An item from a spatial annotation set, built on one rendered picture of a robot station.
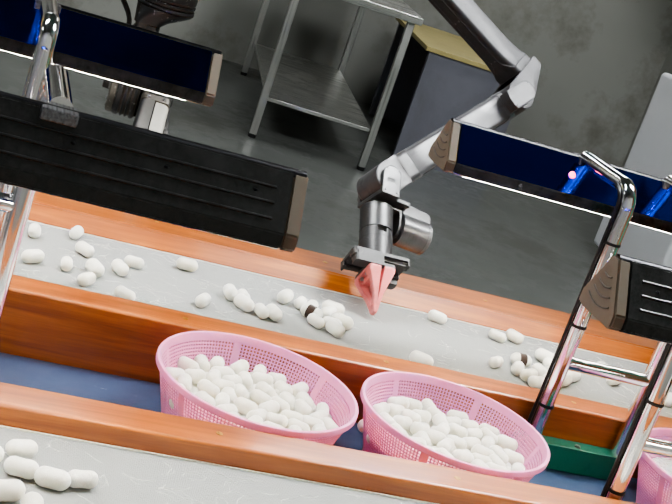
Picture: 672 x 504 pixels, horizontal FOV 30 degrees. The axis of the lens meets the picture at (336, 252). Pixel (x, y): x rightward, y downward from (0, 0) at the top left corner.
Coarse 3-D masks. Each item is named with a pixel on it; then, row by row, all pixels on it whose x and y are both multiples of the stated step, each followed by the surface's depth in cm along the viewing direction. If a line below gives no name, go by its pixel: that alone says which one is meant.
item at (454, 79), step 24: (408, 48) 825; (432, 48) 706; (456, 48) 747; (384, 72) 828; (408, 72) 830; (432, 72) 712; (456, 72) 713; (480, 72) 715; (408, 96) 835; (432, 96) 716; (456, 96) 718; (480, 96) 719; (408, 120) 720; (432, 120) 721; (408, 144) 724
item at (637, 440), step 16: (656, 368) 158; (656, 384) 158; (656, 400) 158; (640, 416) 159; (656, 416) 159; (640, 432) 159; (624, 448) 161; (640, 448) 160; (656, 448) 161; (624, 464) 161; (608, 480) 162; (624, 480) 161; (608, 496) 162
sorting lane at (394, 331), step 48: (48, 240) 190; (96, 240) 197; (96, 288) 178; (144, 288) 184; (192, 288) 191; (240, 288) 198; (288, 288) 205; (384, 336) 199; (432, 336) 206; (480, 336) 215; (576, 384) 207; (624, 384) 216
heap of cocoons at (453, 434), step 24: (384, 408) 170; (408, 408) 176; (432, 408) 176; (408, 432) 170; (432, 432) 168; (456, 432) 172; (480, 432) 174; (456, 456) 165; (480, 456) 166; (504, 456) 168
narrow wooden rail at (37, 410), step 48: (0, 384) 136; (48, 432) 134; (96, 432) 135; (144, 432) 137; (192, 432) 140; (240, 432) 144; (336, 480) 144; (384, 480) 146; (432, 480) 148; (480, 480) 153
